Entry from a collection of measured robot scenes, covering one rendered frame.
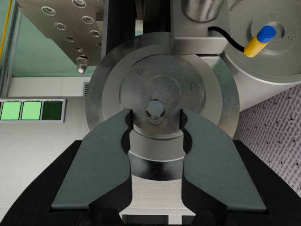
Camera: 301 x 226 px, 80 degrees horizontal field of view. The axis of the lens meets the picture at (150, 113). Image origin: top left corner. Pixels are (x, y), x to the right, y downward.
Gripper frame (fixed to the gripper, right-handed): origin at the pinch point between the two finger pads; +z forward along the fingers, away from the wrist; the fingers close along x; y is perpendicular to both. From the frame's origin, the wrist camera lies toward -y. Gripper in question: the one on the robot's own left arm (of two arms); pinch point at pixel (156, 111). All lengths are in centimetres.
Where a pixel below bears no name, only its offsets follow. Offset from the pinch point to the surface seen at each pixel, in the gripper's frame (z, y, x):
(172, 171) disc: 0.0, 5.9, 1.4
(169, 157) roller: 0.6, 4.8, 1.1
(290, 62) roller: 7.5, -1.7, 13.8
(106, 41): 8.9, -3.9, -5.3
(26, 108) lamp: 34, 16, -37
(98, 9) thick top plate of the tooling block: 28.4, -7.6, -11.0
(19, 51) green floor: 234, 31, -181
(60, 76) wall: 285, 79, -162
